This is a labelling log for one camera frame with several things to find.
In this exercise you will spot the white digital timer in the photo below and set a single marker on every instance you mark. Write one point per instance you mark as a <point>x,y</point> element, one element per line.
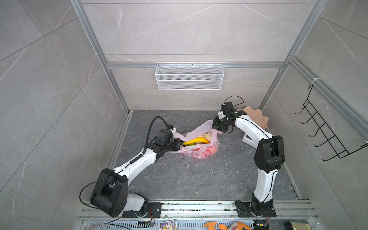
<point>246,139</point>

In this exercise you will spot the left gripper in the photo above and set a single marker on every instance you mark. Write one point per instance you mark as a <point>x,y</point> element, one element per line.
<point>178,142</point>

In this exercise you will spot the pink scalloped bowl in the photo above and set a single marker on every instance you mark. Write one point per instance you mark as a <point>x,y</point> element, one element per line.
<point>257,116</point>

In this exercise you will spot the beige fake fruit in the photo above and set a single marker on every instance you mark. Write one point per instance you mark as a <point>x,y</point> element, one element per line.
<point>207,136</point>

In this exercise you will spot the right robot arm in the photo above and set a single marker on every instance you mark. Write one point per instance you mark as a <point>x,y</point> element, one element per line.
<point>269,156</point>

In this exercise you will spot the yellow fake banana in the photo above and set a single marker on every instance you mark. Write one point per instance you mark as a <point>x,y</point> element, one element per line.
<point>199,140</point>

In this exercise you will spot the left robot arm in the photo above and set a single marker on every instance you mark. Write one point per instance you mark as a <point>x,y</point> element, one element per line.
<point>110,193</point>

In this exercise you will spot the orange plush toy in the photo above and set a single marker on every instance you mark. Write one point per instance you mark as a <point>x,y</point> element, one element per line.
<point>233,226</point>

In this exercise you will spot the pink plastic bag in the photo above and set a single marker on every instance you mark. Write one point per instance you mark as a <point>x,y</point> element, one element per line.
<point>199,151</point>

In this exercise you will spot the dark bottle with label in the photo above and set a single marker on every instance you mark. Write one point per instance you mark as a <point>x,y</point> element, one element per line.
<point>291,225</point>

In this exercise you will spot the white wire mesh basket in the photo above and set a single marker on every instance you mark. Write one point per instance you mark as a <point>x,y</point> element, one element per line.
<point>172,77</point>

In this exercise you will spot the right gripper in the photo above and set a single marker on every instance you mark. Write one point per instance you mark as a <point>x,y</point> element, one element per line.
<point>215,126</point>

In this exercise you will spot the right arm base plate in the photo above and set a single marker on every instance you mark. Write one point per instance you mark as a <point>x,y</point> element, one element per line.
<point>253,209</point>

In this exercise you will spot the black wire hook rack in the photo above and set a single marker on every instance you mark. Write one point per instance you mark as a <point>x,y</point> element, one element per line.
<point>323,128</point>

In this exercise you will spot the colourful card packet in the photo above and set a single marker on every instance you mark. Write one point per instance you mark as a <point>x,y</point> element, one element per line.
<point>168,225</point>

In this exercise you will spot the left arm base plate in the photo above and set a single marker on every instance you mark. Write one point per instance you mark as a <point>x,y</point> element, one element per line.
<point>151,209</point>

